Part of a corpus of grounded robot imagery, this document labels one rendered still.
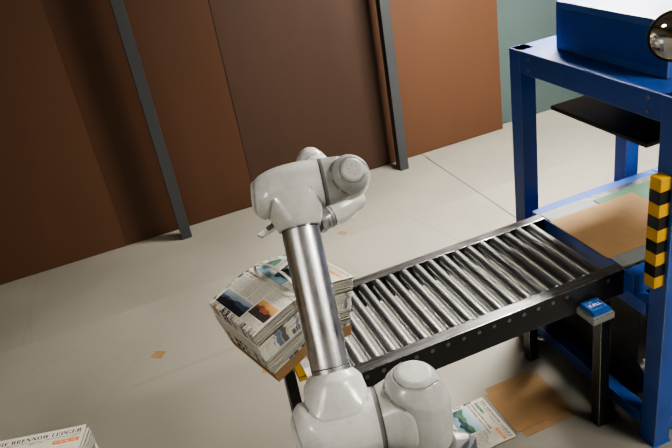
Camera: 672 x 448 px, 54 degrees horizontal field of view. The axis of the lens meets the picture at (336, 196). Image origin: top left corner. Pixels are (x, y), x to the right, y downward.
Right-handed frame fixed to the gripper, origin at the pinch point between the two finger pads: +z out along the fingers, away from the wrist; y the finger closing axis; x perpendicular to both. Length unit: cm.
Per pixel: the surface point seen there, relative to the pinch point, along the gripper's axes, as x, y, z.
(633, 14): -45, -33, -143
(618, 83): -48, -14, -128
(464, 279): -9, 56, -75
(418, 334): -19, 53, -38
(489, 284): -19, 56, -78
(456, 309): -20, 55, -58
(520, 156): 12, 36, -142
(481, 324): -33, 55, -57
